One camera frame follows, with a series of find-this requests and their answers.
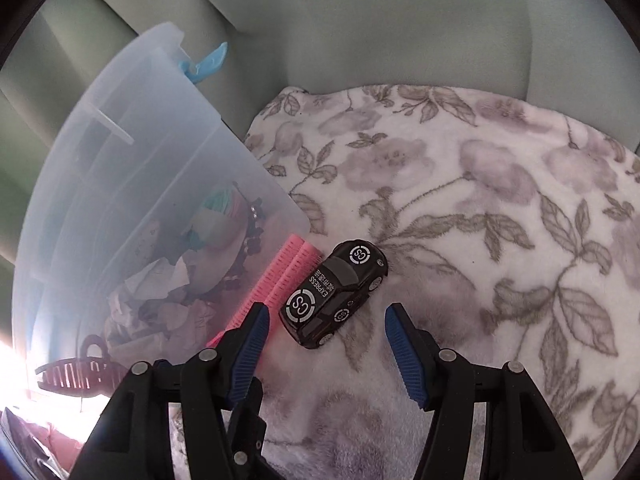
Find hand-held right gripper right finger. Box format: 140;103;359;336
384;301;586;480

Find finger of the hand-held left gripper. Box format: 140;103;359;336
227;377;268;480

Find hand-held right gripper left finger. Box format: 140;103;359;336
72;301;273;480

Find black toy car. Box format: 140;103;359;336
278;240;390;350

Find black studded headband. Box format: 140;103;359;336
180;199;266;306

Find white paper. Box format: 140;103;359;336
105;255;191;346

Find teal and pink hair bands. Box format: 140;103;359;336
185;185;246;251

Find dark red hair claw clip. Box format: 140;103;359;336
34;335;131;401

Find clear plastic container blue latches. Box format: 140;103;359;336
12;22;311;401

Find floral fleece blanket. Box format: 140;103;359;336
170;85;640;480

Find reddish cloth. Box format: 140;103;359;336
0;407;86;480

